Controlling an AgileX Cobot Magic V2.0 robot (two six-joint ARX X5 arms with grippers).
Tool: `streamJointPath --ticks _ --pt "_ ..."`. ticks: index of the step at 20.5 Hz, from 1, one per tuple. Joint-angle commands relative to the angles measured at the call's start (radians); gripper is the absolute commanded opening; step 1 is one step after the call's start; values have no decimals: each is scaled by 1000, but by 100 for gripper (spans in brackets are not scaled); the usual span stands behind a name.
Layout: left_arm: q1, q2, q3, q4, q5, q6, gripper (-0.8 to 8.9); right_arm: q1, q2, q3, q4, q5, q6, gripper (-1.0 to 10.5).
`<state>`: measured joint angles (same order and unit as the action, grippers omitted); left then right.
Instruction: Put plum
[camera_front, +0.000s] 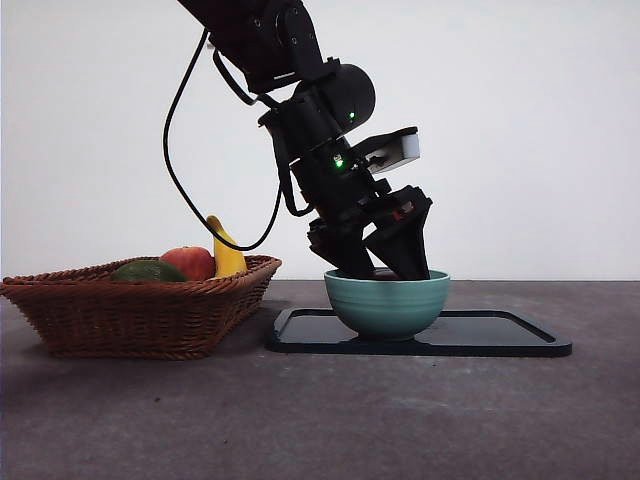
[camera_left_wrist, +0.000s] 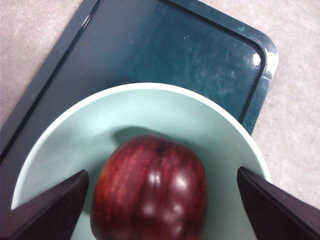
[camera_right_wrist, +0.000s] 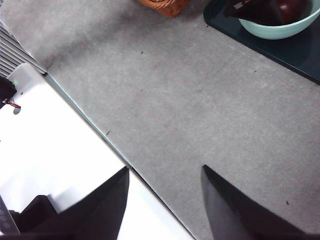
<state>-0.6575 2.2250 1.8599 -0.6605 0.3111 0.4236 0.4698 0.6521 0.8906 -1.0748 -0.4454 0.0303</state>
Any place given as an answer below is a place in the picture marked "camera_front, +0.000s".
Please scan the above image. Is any red apple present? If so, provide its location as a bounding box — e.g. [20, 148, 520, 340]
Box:
[159, 245, 218, 282]

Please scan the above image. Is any green avocado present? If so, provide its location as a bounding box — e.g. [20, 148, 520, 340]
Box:
[109, 259, 190, 283]

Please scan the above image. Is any teal ribbed bowl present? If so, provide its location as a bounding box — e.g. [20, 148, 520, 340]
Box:
[323, 268, 452, 343]

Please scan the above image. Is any brown wicker basket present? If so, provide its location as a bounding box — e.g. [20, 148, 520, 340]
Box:
[0, 254, 284, 360]

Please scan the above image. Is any black rectangular tray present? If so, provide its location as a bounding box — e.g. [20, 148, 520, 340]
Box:
[264, 307, 574, 358]

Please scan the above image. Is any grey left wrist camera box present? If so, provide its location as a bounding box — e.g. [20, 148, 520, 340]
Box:
[360, 127, 422, 175]

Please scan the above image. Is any yellow banana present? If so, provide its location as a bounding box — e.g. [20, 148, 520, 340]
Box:
[206, 215, 249, 279]

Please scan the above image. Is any short black arm cable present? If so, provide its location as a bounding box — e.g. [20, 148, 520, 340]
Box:
[211, 46, 280, 109]

